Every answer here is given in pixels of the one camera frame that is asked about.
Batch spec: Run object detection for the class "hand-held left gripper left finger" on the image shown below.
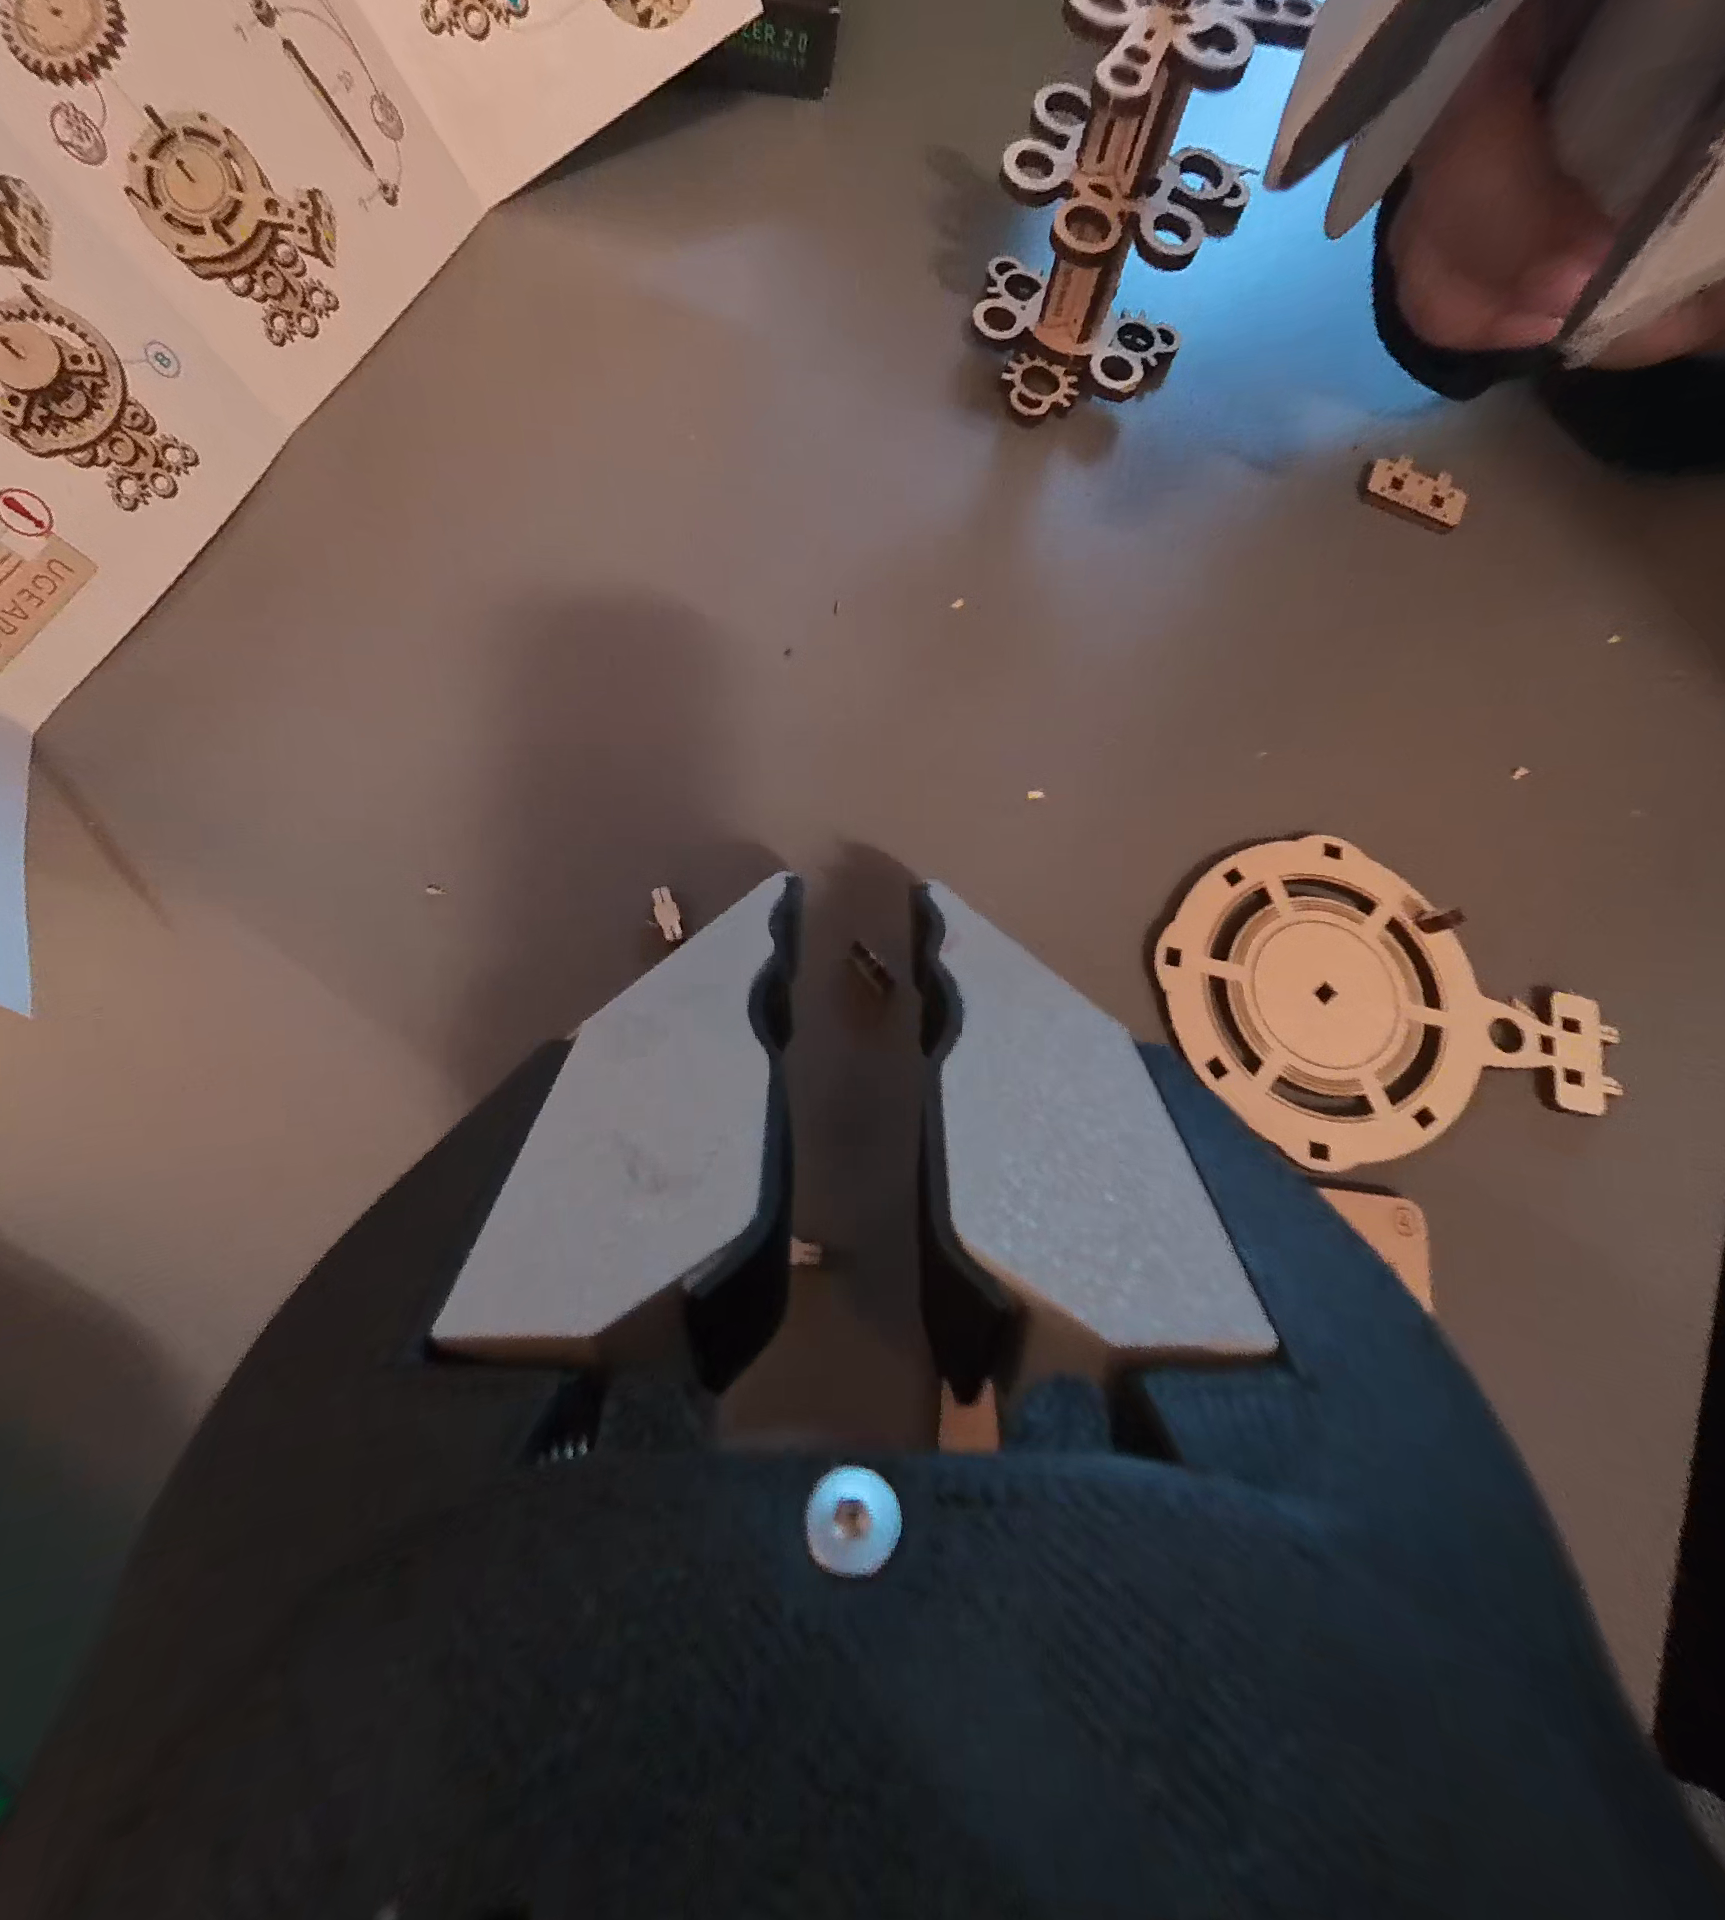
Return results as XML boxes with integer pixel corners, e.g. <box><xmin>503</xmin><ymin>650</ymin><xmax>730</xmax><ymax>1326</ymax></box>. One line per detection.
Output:
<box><xmin>426</xmin><ymin>870</ymin><xmax>809</xmax><ymax>1395</ymax></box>

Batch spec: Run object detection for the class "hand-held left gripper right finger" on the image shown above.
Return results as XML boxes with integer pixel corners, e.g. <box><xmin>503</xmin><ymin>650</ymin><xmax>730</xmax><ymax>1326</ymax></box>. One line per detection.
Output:
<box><xmin>906</xmin><ymin>876</ymin><xmax>1286</xmax><ymax>1455</ymax></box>

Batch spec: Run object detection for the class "round wooden disc part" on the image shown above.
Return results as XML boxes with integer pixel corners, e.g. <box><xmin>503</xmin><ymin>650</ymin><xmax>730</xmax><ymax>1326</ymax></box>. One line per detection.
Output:
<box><xmin>1151</xmin><ymin>833</ymin><xmax>1628</xmax><ymax>1177</ymax></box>

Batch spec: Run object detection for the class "person's right hand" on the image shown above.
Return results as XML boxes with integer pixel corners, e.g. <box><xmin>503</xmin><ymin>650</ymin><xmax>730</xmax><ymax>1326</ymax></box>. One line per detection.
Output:
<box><xmin>1380</xmin><ymin>0</ymin><xmax>1610</xmax><ymax>354</ymax></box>

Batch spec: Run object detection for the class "square wooden plate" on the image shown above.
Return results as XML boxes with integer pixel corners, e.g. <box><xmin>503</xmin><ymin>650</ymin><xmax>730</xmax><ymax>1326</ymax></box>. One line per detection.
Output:
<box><xmin>1318</xmin><ymin>1181</ymin><xmax>1439</xmax><ymax>1318</ymax></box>

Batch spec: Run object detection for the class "small wooden block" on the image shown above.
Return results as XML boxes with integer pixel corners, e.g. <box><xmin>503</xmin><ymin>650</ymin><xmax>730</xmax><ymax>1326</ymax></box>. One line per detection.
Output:
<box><xmin>1361</xmin><ymin>455</ymin><xmax>1470</xmax><ymax>539</ymax></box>

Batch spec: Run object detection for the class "dark cardboard box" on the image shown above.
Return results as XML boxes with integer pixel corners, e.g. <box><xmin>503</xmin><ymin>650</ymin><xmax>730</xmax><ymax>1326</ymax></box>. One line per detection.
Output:
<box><xmin>712</xmin><ymin>0</ymin><xmax>845</xmax><ymax>105</ymax></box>

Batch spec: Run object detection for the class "large folded instruction sheet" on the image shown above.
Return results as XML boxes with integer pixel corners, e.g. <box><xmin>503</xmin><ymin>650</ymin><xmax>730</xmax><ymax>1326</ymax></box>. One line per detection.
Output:
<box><xmin>0</xmin><ymin>0</ymin><xmax>726</xmax><ymax>1022</ymax></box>

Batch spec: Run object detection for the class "wooden shaft with ring loops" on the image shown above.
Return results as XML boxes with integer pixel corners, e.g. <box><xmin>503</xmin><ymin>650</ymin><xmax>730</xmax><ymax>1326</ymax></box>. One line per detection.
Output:
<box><xmin>970</xmin><ymin>0</ymin><xmax>1327</xmax><ymax>432</ymax></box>

